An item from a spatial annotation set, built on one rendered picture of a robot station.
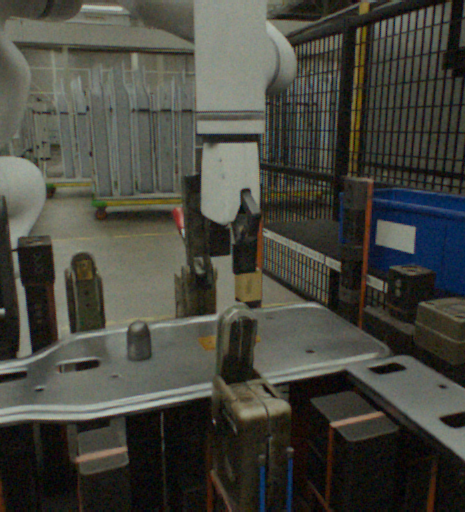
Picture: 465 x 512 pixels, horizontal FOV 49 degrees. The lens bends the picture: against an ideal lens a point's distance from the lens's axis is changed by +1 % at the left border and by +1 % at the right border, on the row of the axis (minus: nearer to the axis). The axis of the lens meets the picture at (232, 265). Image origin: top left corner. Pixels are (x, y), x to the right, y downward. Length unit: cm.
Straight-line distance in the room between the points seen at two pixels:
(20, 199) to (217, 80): 61
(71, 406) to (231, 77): 40
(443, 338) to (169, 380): 35
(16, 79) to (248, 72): 49
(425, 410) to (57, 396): 40
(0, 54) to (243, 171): 50
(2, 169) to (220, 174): 59
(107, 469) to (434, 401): 35
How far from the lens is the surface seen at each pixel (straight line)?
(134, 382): 63
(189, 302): 83
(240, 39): 63
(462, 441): 56
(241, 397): 50
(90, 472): 51
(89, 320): 80
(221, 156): 62
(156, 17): 74
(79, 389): 63
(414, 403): 61
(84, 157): 1019
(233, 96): 62
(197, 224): 82
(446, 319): 70
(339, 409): 62
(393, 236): 96
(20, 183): 112
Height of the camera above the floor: 129
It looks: 15 degrees down
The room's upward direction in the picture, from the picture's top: straight up
